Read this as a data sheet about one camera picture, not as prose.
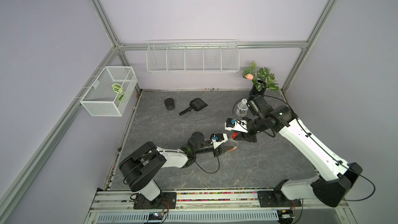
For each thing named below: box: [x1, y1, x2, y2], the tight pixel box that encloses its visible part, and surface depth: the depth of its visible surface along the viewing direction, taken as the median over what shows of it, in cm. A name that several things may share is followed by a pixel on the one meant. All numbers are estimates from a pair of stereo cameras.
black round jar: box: [164, 97, 176, 111], surface depth 111 cm
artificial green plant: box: [242, 60, 280, 92], surface depth 94 cm
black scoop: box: [179, 98, 208, 116], surface depth 111 cm
